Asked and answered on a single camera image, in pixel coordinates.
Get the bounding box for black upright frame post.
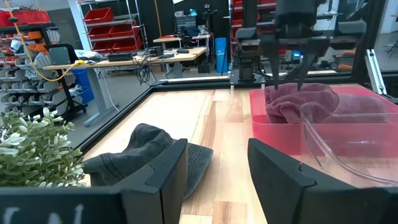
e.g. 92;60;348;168
353;0;388;77

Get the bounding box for dark grey cap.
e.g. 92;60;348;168
82;123;215;200

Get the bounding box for black metal table frame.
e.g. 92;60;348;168
76;70;398;153

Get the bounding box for blue storage box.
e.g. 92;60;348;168
70;68;95;105

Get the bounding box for blue waste bin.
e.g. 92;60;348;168
215;37;230;75

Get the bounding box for red plastic bin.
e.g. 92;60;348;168
248;85;398;156

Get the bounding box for black small parts rack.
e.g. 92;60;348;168
0;23;88;118

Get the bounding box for clear plastic bin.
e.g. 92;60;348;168
298;102;398;187

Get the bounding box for silver aluminium profile bar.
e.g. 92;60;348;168
365;49;390;96

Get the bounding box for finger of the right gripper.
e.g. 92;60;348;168
261;39;280;90
297;39;329;91

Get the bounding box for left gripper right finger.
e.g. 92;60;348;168
248;138;398;224

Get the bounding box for metal shelf rack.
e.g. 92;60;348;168
68;0;149;58

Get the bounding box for black power supply box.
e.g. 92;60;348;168
145;45;165;57

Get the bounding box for red storage bin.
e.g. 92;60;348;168
111;36;143;52
108;21;138;38
88;26;113;40
0;9;51;28
83;7;115;25
92;40;115;54

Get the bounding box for wooden desk with grey legs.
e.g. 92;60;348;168
152;33;212;78
42;46;208;127

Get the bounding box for maroon cap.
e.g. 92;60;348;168
264;82;388;124

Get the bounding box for yellow cable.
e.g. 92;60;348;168
2;0;85;82

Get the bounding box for flat black device box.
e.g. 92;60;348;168
108;52;134;62

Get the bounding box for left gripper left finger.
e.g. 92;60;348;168
114;138;189;224

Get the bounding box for small green potted plant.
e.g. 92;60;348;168
0;107;86;189

